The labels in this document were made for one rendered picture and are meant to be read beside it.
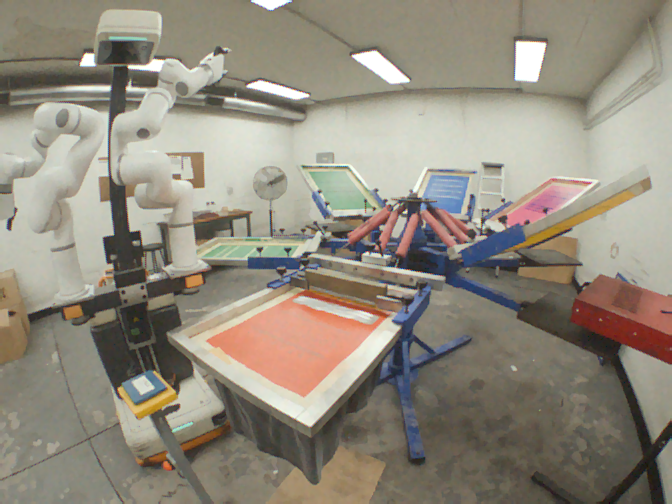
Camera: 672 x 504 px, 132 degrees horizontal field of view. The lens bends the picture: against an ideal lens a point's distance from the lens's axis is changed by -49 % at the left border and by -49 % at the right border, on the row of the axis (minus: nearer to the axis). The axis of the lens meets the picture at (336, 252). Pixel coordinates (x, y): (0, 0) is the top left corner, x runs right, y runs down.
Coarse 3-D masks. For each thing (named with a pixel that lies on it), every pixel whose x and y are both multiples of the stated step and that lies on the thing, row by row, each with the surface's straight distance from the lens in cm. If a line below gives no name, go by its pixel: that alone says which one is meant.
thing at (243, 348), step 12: (288, 300) 118; (324, 300) 117; (336, 300) 117; (264, 312) 110; (276, 312) 109; (300, 312) 108; (312, 312) 108; (324, 312) 107; (240, 324) 103; (252, 324) 102; (216, 336) 98; (228, 336) 97; (240, 336) 96; (228, 348) 91; (240, 348) 90; (252, 348) 89; (264, 348) 89; (240, 360) 85; (252, 360) 84
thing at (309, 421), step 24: (288, 288) 127; (216, 312) 106; (240, 312) 110; (168, 336) 99; (192, 336) 100; (384, 336) 87; (192, 360) 88; (216, 360) 80; (360, 360) 76; (240, 384) 71; (336, 384) 69; (360, 384) 74; (264, 408) 68; (288, 408) 64; (312, 408) 63; (336, 408) 67; (312, 432) 62
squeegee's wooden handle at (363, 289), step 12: (312, 276) 119; (324, 276) 115; (336, 276) 112; (324, 288) 117; (336, 288) 114; (348, 288) 111; (360, 288) 108; (372, 288) 106; (384, 288) 104; (372, 300) 107
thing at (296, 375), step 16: (352, 304) 114; (320, 320) 102; (336, 320) 102; (352, 320) 102; (352, 336) 93; (368, 336) 93; (272, 352) 87; (336, 352) 85; (352, 352) 85; (256, 368) 81; (272, 368) 80; (288, 368) 80; (304, 368) 79; (320, 368) 79; (288, 384) 75; (304, 384) 74
